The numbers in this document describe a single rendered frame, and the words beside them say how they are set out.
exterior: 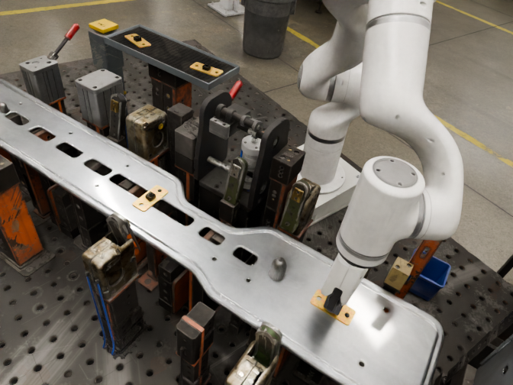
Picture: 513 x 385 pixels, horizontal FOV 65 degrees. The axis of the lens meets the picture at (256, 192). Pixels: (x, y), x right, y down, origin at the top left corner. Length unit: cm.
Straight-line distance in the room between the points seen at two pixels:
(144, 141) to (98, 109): 17
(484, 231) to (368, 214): 226
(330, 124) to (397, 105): 62
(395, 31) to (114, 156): 73
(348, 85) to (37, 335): 100
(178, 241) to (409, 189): 50
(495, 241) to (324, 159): 170
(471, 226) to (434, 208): 219
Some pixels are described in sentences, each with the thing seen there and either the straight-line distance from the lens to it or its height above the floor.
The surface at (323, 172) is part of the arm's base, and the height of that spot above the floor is 86.
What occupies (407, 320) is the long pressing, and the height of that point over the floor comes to 100.
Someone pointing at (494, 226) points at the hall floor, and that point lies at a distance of 289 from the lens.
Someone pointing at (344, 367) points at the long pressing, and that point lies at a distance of 77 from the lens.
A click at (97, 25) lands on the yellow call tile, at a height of 116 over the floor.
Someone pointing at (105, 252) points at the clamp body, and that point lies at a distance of 81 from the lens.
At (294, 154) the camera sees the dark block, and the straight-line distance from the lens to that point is 93.
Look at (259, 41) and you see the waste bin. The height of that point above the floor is 17.
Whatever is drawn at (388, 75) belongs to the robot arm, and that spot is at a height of 143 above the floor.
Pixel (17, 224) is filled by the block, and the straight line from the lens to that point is 118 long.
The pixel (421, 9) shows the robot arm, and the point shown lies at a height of 150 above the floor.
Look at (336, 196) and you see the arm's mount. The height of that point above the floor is 79.
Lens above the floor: 167
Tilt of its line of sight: 43 degrees down
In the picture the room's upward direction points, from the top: 9 degrees clockwise
